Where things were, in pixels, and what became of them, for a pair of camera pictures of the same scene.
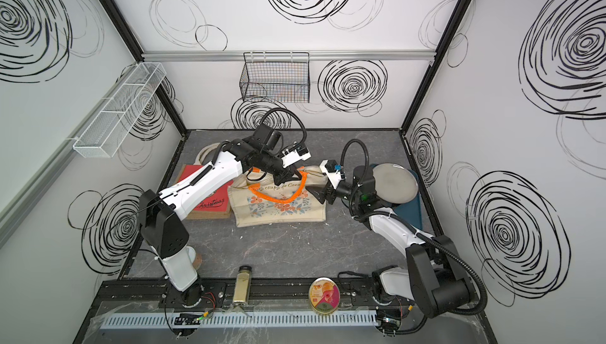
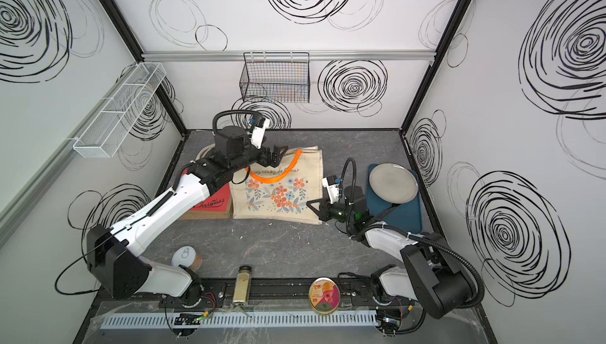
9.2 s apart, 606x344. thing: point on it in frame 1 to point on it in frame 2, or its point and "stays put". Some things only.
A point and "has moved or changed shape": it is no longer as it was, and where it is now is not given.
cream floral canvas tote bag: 258,201 has moved or changed shape
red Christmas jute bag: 217,207 stays put
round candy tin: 324,296 stays put
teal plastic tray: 409,211 stays put
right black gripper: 328,193 to 324,211
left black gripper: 288,173 to 266,161
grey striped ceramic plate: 395,183 stays put
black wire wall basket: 276,77 stays put
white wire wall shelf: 103,134 stays put
